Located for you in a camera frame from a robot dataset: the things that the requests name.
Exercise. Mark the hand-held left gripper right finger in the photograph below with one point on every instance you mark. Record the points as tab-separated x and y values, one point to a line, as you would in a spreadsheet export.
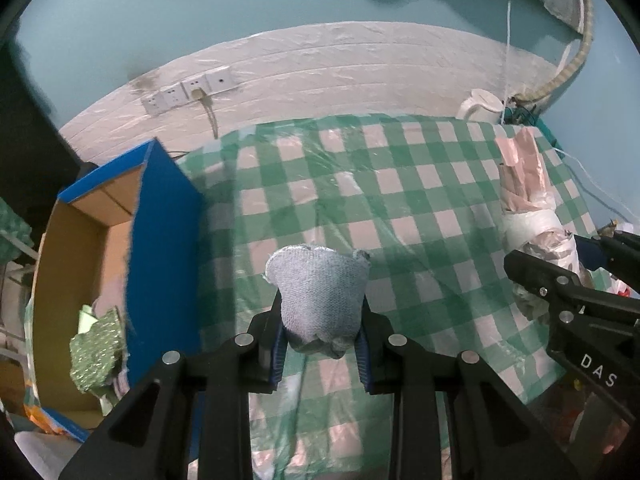
362	365

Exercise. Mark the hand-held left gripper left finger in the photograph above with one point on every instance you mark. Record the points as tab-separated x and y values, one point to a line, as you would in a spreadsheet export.
277	360

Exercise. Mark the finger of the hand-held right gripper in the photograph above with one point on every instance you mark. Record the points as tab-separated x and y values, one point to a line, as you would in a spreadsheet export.
535	272
592	254

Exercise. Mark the grey knitted cloth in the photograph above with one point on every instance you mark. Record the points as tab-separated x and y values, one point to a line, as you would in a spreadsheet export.
320	295

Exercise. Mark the blue cardboard box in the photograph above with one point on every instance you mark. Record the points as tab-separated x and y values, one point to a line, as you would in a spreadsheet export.
165	240

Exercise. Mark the dark green knitted cloth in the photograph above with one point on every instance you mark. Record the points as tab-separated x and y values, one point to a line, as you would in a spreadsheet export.
95	355

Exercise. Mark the light green foam sheet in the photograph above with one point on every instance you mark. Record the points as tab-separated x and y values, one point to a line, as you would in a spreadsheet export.
87	320

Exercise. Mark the green checked plastic tablecloth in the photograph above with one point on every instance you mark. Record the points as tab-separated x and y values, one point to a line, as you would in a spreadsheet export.
400	200

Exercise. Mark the white electric kettle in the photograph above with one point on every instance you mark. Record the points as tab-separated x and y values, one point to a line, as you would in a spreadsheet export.
480	105

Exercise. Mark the orange printed packet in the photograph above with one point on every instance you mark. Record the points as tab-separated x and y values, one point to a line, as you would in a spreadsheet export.
37	412

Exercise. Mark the green checked cloth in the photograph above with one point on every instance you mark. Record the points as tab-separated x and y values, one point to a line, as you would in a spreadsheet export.
12	230

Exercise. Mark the black hanging cloth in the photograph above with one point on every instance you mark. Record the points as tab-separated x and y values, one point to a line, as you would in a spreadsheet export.
30	150

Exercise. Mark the wide white wall socket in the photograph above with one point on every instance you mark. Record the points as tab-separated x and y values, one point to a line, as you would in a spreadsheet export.
161	101

